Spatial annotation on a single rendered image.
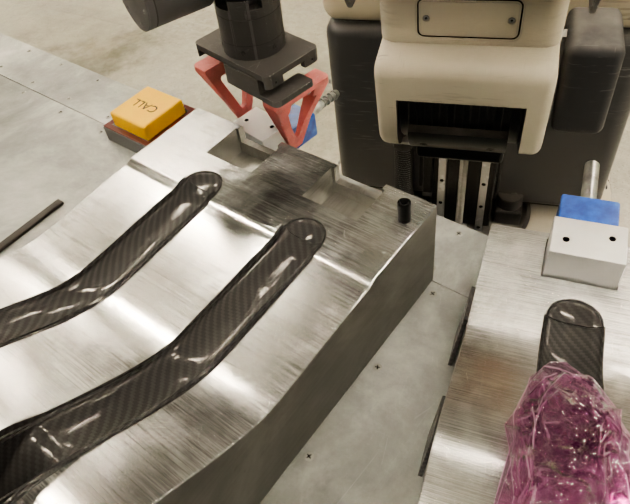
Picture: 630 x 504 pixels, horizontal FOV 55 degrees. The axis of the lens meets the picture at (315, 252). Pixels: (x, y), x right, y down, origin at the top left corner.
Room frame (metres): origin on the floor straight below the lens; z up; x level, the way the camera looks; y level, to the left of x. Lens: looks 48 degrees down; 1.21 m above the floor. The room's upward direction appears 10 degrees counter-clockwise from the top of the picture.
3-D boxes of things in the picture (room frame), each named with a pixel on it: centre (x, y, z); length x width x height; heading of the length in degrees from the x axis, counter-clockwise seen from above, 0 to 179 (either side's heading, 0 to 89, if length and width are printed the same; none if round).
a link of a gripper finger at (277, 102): (0.49, 0.01, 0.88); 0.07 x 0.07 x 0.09; 38
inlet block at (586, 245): (0.31, -0.21, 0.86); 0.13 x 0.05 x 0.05; 152
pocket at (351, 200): (0.35, -0.03, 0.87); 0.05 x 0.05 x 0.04; 45
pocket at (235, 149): (0.42, 0.04, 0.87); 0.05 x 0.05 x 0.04; 45
